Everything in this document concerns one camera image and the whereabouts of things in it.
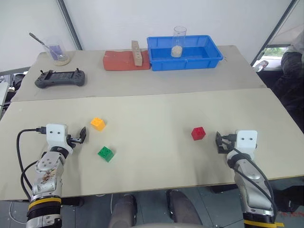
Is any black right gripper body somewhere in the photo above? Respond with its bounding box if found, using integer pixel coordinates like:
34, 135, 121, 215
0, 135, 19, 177
220, 133, 238, 152

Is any dark grey handheld controller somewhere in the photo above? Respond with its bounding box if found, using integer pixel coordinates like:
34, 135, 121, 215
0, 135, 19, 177
34, 68, 87, 89

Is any wooden block with holes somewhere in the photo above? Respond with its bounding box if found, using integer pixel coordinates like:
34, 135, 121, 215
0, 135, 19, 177
131, 40, 144, 67

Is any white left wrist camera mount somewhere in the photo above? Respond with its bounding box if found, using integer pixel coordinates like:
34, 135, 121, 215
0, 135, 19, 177
45, 123, 70, 152

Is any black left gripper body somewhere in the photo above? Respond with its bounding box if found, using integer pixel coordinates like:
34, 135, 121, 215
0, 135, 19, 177
66, 134, 80, 147

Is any metal spoon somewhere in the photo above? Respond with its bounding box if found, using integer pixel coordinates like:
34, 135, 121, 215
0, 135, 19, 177
28, 32, 67, 60

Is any red toy building block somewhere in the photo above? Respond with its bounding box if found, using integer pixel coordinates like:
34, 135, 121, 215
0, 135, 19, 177
190, 126, 207, 142

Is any dark rounded shape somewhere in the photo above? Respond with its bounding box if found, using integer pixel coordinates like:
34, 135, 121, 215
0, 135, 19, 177
166, 189, 203, 228
108, 193, 138, 228

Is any yellow toy building block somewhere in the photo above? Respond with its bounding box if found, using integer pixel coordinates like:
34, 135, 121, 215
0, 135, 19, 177
90, 117, 106, 132

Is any glass beaker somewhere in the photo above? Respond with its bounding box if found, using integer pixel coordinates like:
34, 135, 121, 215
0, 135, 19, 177
44, 39, 69, 63

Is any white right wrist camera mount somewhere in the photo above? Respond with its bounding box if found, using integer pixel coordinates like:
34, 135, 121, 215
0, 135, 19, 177
235, 129, 258, 159

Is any seated person in dark trousers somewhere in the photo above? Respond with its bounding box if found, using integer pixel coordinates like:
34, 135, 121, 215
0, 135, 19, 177
252, 30, 304, 135

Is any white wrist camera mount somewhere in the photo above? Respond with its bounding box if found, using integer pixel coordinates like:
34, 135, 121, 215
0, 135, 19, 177
45, 123, 70, 152
235, 129, 258, 159

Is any green toy building block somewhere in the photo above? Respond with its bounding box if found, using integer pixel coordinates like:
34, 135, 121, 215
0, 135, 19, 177
97, 146, 115, 163

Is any grey metal frame bar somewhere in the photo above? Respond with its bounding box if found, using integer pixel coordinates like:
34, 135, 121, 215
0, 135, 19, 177
56, 0, 84, 51
249, 0, 300, 66

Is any beige round coaster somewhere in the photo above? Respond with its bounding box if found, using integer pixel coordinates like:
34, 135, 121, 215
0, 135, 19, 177
52, 57, 71, 67

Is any clear plastic cup with grains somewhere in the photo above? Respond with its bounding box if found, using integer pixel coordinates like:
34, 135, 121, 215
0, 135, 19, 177
171, 26, 188, 58

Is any red-brown flat mat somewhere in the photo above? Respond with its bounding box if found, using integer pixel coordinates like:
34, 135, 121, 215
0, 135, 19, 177
102, 49, 151, 72

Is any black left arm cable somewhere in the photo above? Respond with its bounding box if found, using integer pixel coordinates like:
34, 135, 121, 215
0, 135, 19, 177
16, 127, 47, 200

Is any blue plastic bin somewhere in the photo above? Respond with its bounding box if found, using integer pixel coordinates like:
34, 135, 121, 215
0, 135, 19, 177
146, 35, 224, 72

